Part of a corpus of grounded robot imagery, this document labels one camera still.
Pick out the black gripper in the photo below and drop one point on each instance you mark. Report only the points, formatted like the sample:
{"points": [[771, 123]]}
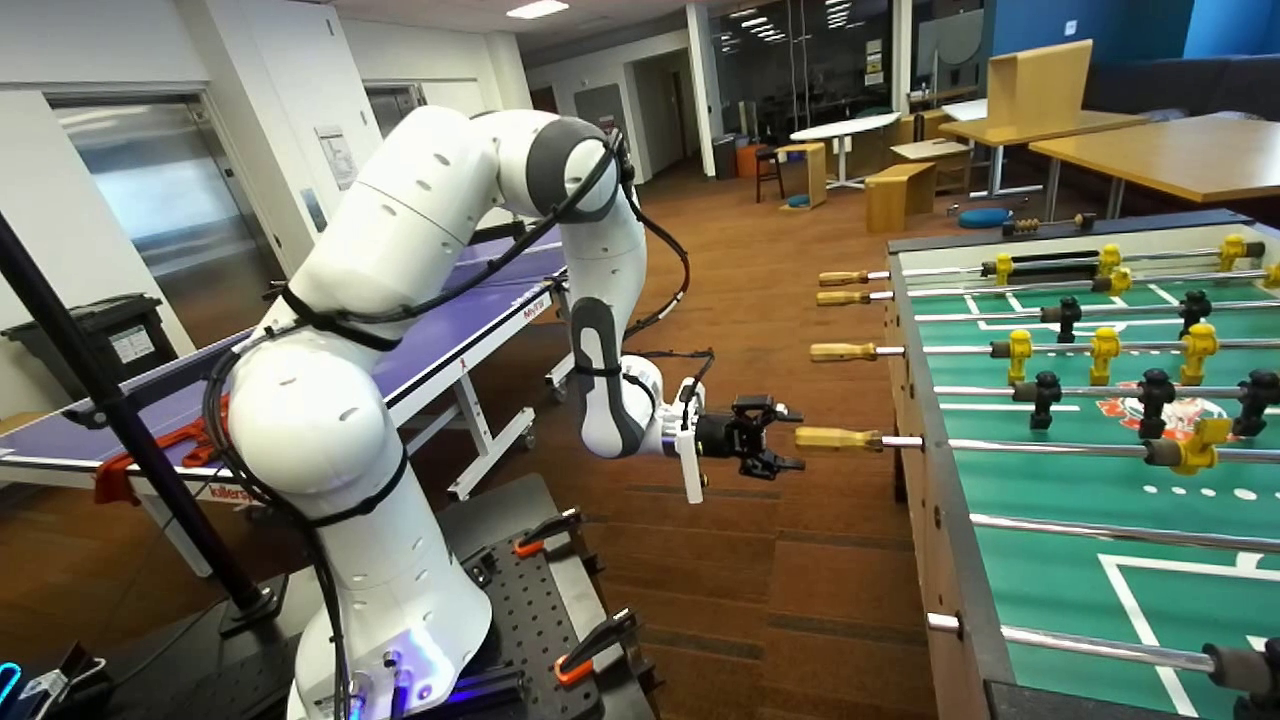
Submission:
{"points": [[732, 432]]}

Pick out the white red patterned ball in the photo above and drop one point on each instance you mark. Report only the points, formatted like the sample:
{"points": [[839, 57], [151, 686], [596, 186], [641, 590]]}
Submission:
{"points": [[1159, 419]]}

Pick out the wooden bench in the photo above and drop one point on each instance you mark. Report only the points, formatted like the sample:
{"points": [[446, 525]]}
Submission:
{"points": [[892, 197]]}

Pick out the round white table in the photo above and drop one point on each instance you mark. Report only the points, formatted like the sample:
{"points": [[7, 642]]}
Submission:
{"points": [[843, 124]]}

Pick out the small wooden table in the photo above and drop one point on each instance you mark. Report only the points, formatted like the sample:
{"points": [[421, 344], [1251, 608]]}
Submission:
{"points": [[987, 135]]}

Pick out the steel door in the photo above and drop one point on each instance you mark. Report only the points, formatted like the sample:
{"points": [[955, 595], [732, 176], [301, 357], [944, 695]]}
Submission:
{"points": [[174, 200]]}

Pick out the black bin with label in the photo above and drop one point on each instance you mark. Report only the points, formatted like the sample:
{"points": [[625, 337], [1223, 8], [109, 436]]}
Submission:
{"points": [[106, 327]]}

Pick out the paper poster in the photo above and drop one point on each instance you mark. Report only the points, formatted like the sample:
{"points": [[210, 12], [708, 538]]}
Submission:
{"points": [[336, 157]]}

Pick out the black clip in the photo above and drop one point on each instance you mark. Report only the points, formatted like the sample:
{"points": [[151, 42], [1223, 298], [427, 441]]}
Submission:
{"points": [[67, 681]]}

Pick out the metal rod with yellow players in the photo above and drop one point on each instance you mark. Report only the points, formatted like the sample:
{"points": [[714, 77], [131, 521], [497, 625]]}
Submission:
{"points": [[1232, 251], [1119, 276], [1197, 447], [1104, 355]]}

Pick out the ceiling light panel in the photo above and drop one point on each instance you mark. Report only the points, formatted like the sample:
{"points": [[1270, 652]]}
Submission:
{"points": [[538, 8]]}

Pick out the black tripod pole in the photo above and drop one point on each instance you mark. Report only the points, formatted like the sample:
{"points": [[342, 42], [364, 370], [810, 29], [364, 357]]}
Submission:
{"points": [[121, 414]]}

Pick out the blue object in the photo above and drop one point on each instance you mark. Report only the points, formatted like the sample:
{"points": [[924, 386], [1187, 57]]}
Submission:
{"points": [[987, 217]]}

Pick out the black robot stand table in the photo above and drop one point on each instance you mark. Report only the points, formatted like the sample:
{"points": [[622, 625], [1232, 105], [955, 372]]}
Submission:
{"points": [[527, 625]]}

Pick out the wooden foosball table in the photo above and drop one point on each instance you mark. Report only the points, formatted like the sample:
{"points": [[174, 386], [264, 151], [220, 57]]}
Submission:
{"points": [[1054, 586]]}

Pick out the black orange clamp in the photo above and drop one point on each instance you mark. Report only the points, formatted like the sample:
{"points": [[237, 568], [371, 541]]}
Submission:
{"points": [[596, 648], [547, 538]]}

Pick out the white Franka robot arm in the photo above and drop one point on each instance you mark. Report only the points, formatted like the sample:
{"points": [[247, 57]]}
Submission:
{"points": [[401, 224]]}

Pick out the large wooden table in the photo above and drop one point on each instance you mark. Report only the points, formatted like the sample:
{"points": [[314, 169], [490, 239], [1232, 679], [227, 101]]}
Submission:
{"points": [[1175, 152]]}

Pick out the wooden stool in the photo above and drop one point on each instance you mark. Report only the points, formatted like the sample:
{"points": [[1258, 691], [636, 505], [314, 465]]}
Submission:
{"points": [[803, 164]]}

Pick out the red clamp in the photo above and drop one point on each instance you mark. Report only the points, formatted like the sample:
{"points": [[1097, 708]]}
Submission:
{"points": [[121, 468]]}

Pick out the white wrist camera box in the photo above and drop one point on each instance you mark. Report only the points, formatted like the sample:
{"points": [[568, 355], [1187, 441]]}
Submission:
{"points": [[689, 463]]}

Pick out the dark sofa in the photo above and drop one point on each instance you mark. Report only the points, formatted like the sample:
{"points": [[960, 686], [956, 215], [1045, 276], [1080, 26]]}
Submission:
{"points": [[1175, 84]]}

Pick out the purple white folding table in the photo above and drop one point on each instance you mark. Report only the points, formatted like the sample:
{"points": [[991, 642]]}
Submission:
{"points": [[443, 315]]}

